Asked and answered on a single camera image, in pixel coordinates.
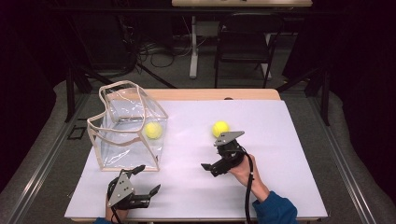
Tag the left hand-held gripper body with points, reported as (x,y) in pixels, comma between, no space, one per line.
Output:
(121,189)

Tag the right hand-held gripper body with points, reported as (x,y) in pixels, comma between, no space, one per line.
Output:
(230,152)

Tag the clear plastic bag beige trim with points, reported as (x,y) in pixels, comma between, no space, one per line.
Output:
(124,152)

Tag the plain yellow tennis ball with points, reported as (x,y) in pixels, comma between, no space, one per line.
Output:
(219,127)

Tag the yellow tennis ball black mark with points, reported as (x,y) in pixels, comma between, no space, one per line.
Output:
(153,130)

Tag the person's right hand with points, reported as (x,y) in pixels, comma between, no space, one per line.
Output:
(243,172)

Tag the person's left hand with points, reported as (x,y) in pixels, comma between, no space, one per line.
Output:
(109,215)

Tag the white table sheet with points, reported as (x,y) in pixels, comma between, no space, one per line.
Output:
(280,174)

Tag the light wooden table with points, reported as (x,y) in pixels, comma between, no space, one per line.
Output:
(202,94)

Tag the black metal stand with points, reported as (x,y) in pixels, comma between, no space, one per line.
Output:
(70,99)
(325,102)

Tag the white-legged background desk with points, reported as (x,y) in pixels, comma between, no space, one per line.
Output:
(194,62)

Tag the black folding chair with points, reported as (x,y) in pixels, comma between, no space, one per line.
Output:
(243,46)

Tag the dark curtain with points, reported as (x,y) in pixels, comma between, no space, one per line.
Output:
(25,77)
(367,77)

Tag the black floor outlet frame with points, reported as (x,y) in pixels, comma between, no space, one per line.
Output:
(71,132)

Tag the metal floor rail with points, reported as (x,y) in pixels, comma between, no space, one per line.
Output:
(40,174)
(348,174)

